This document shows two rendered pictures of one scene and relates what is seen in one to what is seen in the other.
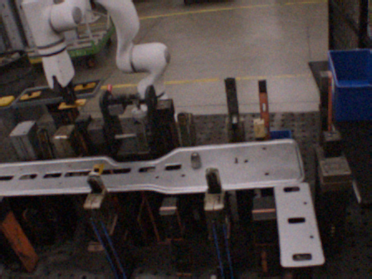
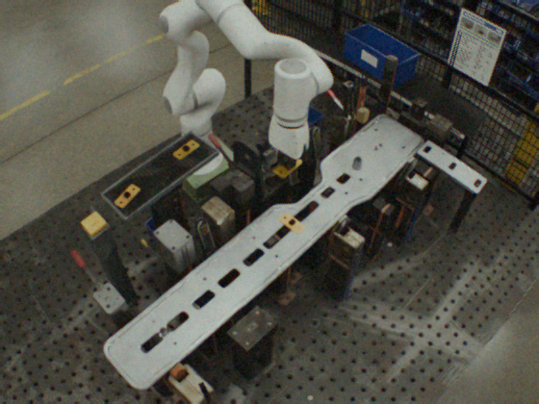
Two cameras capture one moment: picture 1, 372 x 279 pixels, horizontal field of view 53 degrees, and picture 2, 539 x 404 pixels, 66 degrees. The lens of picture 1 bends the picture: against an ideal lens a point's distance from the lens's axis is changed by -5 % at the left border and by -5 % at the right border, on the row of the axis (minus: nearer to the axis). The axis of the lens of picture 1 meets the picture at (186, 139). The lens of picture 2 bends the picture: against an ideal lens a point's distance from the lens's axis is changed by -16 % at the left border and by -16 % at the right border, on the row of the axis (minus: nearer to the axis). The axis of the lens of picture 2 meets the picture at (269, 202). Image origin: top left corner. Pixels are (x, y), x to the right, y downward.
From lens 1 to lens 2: 1.42 m
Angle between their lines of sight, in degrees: 47
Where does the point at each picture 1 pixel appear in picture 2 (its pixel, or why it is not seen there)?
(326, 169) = (442, 126)
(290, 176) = (416, 141)
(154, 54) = (219, 82)
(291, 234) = (460, 175)
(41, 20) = (310, 90)
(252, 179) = (401, 156)
